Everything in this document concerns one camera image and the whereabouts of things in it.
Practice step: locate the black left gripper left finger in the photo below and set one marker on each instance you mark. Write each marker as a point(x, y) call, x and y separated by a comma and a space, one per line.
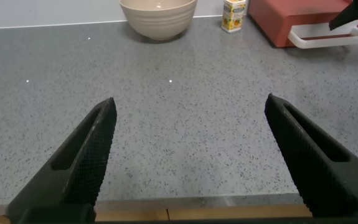
point(73, 174)

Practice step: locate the beige ribbed bowl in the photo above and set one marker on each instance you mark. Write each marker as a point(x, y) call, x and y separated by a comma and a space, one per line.
point(158, 18)

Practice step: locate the small yellow juice carton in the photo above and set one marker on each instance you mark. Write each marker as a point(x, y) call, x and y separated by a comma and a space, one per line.
point(233, 17)

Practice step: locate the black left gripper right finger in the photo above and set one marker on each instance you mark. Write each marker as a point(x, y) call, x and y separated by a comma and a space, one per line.
point(322, 180)

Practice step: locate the red drawer case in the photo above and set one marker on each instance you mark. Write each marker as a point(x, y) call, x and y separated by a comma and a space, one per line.
point(275, 18)

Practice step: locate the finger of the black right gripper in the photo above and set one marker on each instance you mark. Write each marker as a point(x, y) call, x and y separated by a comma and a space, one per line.
point(357, 12)

